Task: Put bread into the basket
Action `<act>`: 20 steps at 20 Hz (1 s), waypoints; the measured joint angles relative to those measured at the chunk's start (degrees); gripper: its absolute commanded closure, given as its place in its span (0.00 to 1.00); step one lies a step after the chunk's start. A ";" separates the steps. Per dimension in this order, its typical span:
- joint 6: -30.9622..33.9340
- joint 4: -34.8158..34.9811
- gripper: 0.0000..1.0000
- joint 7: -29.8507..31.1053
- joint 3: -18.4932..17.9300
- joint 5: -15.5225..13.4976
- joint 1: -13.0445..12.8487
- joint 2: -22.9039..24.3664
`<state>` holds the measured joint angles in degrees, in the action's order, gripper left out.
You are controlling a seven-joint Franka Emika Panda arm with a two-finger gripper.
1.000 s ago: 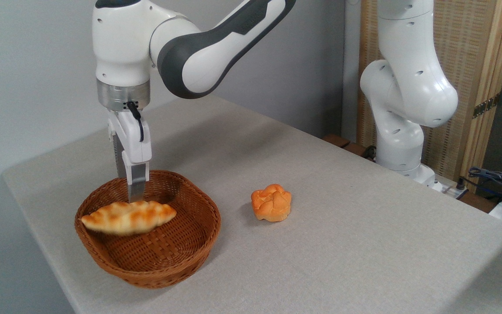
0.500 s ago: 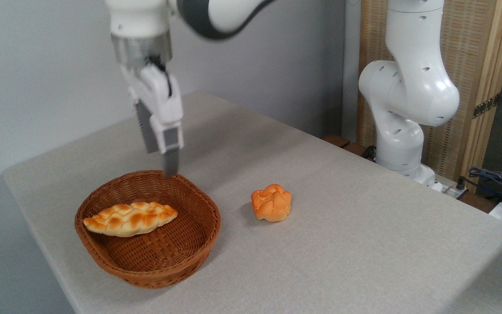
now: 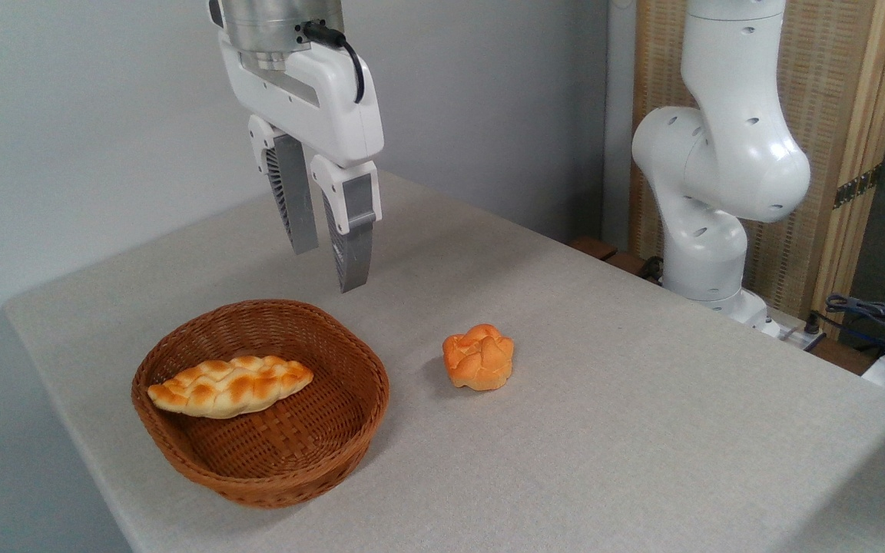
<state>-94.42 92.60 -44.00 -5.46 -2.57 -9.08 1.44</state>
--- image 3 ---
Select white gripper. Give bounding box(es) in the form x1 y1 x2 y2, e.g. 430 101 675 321
217 31 385 293

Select long braided bread loaf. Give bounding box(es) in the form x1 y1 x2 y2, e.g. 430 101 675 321
147 355 314 419

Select round orange bread bun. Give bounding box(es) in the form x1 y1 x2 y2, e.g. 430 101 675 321
442 323 515 392

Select brown wicker basket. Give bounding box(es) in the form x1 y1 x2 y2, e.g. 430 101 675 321
131 299 390 509

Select brown wooden blocks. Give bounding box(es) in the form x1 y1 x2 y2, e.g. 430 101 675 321
569 236 662 285

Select white power strip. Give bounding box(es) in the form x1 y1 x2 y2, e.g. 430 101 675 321
765 316 827 352

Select wooden bamboo folding screen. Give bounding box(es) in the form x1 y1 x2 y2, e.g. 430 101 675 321
630 0 885 339

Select metal screen hinge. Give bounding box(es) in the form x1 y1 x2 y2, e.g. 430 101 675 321
833 164 883 210

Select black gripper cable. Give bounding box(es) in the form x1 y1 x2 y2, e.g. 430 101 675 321
303 22 366 104

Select bundle of dark cables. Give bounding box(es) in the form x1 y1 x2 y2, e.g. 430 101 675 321
824 293 885 348

